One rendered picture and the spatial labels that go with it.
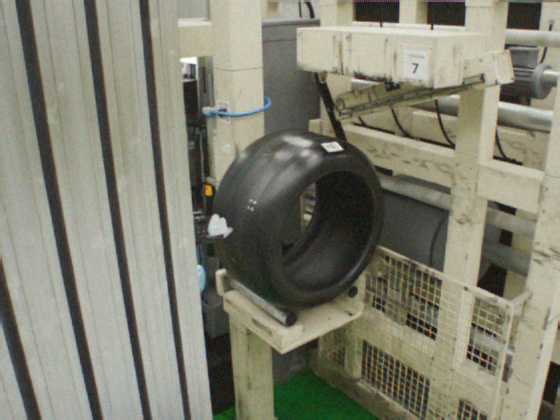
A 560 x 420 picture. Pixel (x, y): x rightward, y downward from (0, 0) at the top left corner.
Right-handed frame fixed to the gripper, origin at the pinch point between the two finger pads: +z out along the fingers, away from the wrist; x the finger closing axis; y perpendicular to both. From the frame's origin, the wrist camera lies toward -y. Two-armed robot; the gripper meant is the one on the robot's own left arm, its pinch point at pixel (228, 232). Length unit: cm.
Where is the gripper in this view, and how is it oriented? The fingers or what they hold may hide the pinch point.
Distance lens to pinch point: 162.2
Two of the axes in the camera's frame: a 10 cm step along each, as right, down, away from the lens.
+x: -6.2, -2.8, 7.4
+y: 0.8, -9.5, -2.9
